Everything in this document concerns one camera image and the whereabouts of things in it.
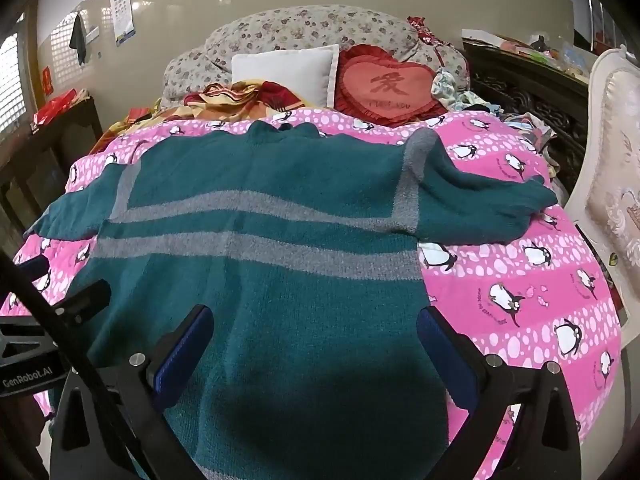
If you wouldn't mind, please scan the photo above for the red bag on table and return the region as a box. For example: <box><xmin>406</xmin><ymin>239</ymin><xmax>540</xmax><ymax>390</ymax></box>
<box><xmin>32</xmin><ymin>89</ymin><xmax>78</xmax><ymax>127</ymax></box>

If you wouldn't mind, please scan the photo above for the light patterned clothes pile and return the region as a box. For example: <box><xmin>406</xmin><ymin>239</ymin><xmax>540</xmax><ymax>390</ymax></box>
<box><xmin>431</xmin><ymin>67</ymin><xmax>560</xmax><ymax>170</ymax></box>

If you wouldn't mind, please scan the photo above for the red yellow patterned blanket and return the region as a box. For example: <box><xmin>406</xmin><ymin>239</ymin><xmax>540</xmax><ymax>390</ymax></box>
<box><xmin>89</xmin><ymin>80</ymin><xmax>311</xmax><ymax>155</ymax></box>

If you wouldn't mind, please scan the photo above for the white ornate chair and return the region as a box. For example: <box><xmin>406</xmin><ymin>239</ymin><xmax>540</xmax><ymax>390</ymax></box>
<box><xmin>565</xmin><ymin>46</ymin><xmax>639</xmax><ymax>346</ymax></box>

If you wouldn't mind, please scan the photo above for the dark cloth hanging on wall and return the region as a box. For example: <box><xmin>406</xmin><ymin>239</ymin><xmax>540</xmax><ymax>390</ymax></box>
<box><xmin>68</xmin><ymin>12</ymin><xmax>87</xmax><ymax>66</ymax></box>

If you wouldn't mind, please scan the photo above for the red heart cushion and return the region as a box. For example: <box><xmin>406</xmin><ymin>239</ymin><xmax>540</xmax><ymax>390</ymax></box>
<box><xmin>334</xmin><ymin>44</ymin><xmax>447</xmax><ymax>128</ymax></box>

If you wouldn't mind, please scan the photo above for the wall calendar poster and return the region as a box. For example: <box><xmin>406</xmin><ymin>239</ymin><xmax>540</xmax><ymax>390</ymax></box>
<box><xmin>110</xmin><ymin>0</ymin><xmax>136</xmax><ymax>46</ymax></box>

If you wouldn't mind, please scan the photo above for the white square pillow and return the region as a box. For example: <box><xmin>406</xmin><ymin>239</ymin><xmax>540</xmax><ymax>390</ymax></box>
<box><xmin>231</xmin><ymin>44</ymin><xmax>340</xmax><ymax>108</ymax></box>

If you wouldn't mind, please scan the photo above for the dark wooden side table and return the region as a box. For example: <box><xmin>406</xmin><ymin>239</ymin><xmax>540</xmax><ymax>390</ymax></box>
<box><xmin>1</xmin><ymin>96</ymin><xmax>102</xmax><ymax>256</ymax></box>

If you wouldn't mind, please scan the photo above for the teal grey striped sweater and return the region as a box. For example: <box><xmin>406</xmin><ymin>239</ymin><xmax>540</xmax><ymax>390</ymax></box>
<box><xmin>32</xmin><ymin>122</ymin><xmax>555</xmax><ymax>479</ymax></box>

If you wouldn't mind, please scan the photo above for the dark carved wooden cabinet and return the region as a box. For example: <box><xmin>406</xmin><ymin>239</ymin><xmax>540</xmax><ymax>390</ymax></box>
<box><xmin>463</xmin><ymin>40</ymin><xmax>588</xmax><ymax>191</ymax></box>

